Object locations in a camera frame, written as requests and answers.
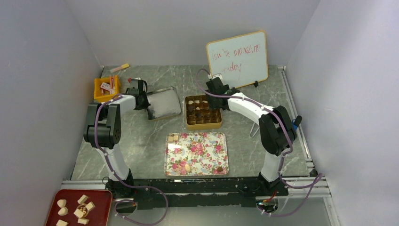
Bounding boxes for gold chocolate tin box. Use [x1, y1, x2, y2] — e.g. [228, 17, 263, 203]
[184, 95, 223, 130]

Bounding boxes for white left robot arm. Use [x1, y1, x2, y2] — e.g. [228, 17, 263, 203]
[83, 76, 150, 198]

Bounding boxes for silver tin lid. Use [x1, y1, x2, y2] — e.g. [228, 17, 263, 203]
[146, 87, 182, 121]

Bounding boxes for yellow plastic bin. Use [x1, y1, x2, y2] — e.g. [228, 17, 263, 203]
[93, 75, 121, 102]

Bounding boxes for whiteboard with red writing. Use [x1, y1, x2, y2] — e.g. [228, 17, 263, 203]
[206, 31, 269, 88]

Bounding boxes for pink yellow marker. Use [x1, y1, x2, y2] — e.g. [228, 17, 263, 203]
[110, 64, 130, 73]

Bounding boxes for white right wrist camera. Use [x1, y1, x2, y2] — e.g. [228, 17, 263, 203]
[211, 73, 223, 81]

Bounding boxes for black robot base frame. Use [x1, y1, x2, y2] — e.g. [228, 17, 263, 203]
[105, 176, 288, 210]

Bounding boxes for red lacquer tray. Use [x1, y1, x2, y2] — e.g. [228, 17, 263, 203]
[45, 189, 112, 226]

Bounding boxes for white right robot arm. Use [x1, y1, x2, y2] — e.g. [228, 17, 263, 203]
[205, 77, 297, 195]

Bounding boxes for floral rectangular tray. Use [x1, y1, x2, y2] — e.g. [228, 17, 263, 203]
[164, 132, 229, 177]

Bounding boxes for aluminium rail frame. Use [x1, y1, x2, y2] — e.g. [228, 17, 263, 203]
[70, 65, 340, 226]

